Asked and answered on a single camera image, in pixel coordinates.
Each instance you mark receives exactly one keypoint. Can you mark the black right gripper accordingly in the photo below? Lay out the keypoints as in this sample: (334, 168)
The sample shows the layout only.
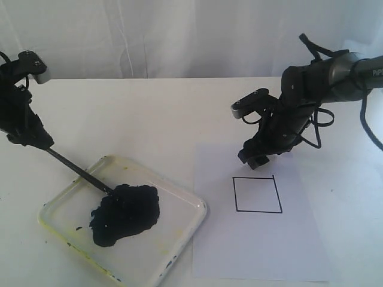
(279, 132)

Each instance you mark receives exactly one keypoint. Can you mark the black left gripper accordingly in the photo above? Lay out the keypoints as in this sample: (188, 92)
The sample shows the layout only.
(19, 122)

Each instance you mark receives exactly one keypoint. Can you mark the white paper with square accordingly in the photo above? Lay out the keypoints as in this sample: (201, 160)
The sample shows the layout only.
(259, 223)

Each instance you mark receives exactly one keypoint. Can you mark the thin black paintbrush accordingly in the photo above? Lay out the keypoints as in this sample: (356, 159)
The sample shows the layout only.
(82, 173)

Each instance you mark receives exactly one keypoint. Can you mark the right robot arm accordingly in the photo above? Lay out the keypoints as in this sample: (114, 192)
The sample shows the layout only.
(346, 77)

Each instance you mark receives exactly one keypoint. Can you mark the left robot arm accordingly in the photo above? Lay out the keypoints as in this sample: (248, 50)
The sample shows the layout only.
(18, 121)

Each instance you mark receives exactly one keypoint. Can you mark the black paint blob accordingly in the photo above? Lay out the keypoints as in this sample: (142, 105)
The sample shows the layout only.
(127, 211)

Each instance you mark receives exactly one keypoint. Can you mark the white paint tray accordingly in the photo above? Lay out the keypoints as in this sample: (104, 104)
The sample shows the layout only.
(140, 260)

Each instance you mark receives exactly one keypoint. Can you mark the white background curtain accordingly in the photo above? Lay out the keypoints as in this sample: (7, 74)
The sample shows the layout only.
(185, 39)

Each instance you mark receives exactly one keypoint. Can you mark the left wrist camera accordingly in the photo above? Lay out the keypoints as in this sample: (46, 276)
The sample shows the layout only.
(31, 64)

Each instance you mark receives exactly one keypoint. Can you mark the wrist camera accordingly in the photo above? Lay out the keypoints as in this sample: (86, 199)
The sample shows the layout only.
(259, 101)
(31, 64)

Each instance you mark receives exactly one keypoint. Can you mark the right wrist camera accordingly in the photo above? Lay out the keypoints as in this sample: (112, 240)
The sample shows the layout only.
(259, 101)

